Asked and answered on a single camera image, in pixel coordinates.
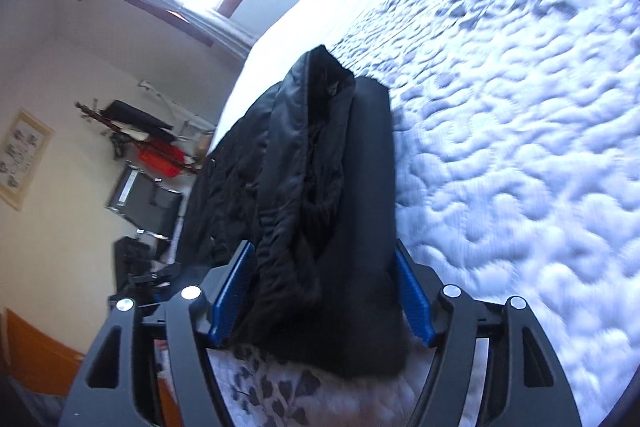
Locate framed wall picture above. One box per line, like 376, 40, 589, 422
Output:
0, 107, 56, 212

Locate bed with white quilted cover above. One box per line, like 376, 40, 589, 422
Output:
155, 0, 640, 427

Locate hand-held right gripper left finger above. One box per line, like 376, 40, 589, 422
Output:
59, 239, 257, 427

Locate black pants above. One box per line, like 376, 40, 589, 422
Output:
177, 44, 408, 380

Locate wooden coat rack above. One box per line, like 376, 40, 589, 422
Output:
75, 99, 206, 178

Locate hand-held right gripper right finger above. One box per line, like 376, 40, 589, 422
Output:
392, 238, 583, 427

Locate red hanging garment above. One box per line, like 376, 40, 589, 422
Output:
135, 137, 186, 180

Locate dark hanging clothes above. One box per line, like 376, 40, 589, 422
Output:
102, 99, 176, 142

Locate black mesh office chair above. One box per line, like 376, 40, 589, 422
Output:
105, 167, 183, 243

